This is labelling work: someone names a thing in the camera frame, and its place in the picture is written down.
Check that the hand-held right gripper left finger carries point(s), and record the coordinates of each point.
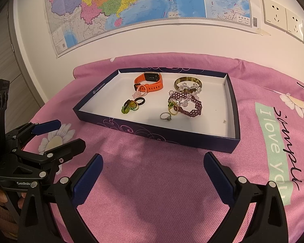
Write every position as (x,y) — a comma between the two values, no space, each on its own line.
(91,172)

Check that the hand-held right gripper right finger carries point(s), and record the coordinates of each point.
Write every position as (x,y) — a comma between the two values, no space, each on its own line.
(217,174)

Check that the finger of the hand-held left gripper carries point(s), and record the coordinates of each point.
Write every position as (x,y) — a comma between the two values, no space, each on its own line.
(46,127)
(68,148)

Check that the navy cardboard box tray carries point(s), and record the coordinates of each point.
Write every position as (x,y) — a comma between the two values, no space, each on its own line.
(212,111)

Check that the tortoiseshell bangle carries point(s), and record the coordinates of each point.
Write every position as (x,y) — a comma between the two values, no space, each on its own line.
(187,78)

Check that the person's left forearm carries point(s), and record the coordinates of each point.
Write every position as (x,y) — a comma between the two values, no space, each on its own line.
(0,217)

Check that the person's left hand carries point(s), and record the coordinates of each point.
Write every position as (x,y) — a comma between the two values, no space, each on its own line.
(0,196)

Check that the light wooden cabinet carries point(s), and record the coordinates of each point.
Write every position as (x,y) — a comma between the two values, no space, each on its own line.
(22,81)

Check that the pink flower print blanket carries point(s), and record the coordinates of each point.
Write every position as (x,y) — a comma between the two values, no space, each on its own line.
(154,182)

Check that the wall map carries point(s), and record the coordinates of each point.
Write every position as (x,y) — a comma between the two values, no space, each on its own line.
(141,0)

